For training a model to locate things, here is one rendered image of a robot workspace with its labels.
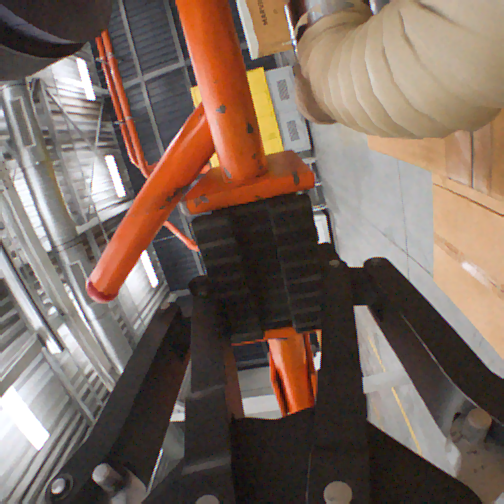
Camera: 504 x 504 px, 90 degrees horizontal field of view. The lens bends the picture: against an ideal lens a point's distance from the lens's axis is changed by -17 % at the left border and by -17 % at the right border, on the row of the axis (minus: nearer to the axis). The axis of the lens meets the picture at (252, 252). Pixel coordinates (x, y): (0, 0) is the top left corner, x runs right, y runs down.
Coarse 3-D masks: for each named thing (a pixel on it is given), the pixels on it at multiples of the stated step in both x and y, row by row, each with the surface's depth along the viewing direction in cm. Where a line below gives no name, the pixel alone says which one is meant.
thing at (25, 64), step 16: (0, 32) 10; (0, 48) 11; (16, 48) 12; (32, 48) 12; (48, 48) 14; (64, 48) 15; (80, 48) 17; (0, 64) 12; (16, 64) 13; (32, 64) 14; (48, 64) 15; (0, 80) 14
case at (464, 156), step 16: (496, 128) 12; (368, 144) 33; (384, 144) 28; (400, 144) 25; (416, 144) 22; (432, 144) 19; (448, 144) 17; (464, 144) 15; (480, 144) 14; (496, 144) 13; (416, 160) 22; (432, 160) 20; (448, 160) 18; (464, 160) 16; (480, 160) 14; (496, 160) 13; (448, 176) 18; (464, 176) 16; (480, 176) 15; (496, 176) 13; (480, 192) 15; (496, 192) 14
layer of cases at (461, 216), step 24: (456, 192) 80; (456, 216) 83; (480, 216) 70; (456, 240) 86; (480, 240) 72; (456, 264) 88; (480, 264) 74; (456, 288) 91; (480, 288) 76; (480, 312) 78
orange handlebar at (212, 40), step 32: (192, 0) 10; (224, 0) 10; (192, 32) 11; (224, 32) 11; (192, 64) 12; (224, 64) 11; (224, 96) 12; (224, 128) 12; (256, 128) 13; (224, 160) 13; (256, 160) 13; (288, 352) 18; (288, 384) 19
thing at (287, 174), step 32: (288, 160) 15; (192, 192) 14; (224, 192) 13; (256, 192) 12; (288, 192) 12; (192, 224) 12; (224, 224) 12; (256, 224) 13; (288, 224) 12; (224, 256) 13; (256, 256) 14; (288, 256) 13; (320, 256) 13; (224, 288) 14; (256, 288) 14; (288, 288) 14; (320, 288) 13; (224, 320) 14; (256, 320) 14; (288, 320) 15; (320, 320) 14
